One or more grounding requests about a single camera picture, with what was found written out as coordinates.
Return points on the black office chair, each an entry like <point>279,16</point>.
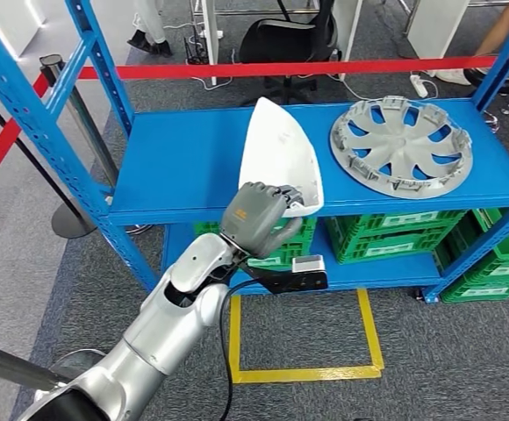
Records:
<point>281,40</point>

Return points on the silver wheel hubcap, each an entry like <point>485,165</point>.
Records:
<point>395,148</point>

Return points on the white counter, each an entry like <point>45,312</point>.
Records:
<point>8,29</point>

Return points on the white power strip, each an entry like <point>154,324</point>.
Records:
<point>419,86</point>

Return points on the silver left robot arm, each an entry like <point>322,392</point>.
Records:
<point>166,325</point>

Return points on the black stanchion post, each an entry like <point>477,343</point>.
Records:
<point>72,221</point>

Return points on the white curved plastic part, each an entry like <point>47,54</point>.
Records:
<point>276,151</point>

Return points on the black round stool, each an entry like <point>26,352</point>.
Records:
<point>491,78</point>

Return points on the blue metal shelf rack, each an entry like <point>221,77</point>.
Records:
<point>184,162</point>

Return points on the chrome stanchion post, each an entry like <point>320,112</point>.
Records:
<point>83,122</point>
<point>8,363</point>

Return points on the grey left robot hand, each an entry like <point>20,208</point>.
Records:
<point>250,218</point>

